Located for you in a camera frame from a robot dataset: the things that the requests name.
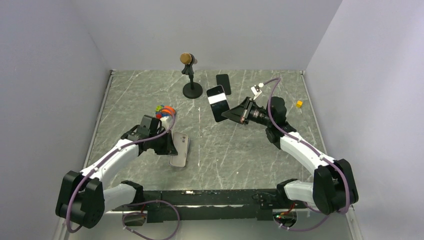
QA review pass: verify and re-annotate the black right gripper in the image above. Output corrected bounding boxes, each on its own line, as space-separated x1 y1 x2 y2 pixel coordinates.
222 96 273 127

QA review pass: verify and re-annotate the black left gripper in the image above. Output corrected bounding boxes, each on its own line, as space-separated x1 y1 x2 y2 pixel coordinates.
149 129 178 155

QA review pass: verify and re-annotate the beige phone case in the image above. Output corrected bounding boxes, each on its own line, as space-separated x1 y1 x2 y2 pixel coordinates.
169 132 190 168

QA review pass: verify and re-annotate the phone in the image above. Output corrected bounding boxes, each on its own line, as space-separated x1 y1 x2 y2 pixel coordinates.
206 85 230 123
215 74 232 96

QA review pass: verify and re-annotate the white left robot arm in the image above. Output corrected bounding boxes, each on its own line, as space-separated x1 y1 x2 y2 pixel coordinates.
55 113 178 233

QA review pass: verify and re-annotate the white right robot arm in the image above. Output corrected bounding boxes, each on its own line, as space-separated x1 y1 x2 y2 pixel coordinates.
221 96 359 215

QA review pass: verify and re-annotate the colourful toy car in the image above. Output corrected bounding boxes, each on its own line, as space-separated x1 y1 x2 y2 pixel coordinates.
155 105 176 119

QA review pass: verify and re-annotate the black microphone stand with cork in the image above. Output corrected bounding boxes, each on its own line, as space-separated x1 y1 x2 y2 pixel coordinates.
180 52 203 99

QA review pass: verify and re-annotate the small yellow cube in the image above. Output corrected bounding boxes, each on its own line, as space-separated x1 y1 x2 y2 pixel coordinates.
296 100 303 108

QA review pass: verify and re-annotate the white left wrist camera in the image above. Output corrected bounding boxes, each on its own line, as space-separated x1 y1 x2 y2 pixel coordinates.
160 116 173 130

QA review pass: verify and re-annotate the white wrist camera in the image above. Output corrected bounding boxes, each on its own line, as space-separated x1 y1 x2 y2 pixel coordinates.
160 116 173 130
250 83 264 101

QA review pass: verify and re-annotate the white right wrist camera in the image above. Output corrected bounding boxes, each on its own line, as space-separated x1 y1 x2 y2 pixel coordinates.
250 83 264 101

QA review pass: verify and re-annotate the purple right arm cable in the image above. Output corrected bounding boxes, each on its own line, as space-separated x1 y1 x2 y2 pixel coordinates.
261 77 351 216

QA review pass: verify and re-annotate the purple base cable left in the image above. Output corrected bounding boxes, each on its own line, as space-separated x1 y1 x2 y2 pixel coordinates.
121 199 182 240

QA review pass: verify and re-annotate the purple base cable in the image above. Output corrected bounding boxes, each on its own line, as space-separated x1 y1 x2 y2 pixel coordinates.
121 199 182 240
273 202 332 232

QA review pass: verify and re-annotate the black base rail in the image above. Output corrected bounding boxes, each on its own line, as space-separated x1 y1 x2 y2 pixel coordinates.
139 188 309 223

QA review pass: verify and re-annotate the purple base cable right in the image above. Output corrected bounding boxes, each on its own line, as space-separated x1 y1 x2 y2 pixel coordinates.
273 202 332 232

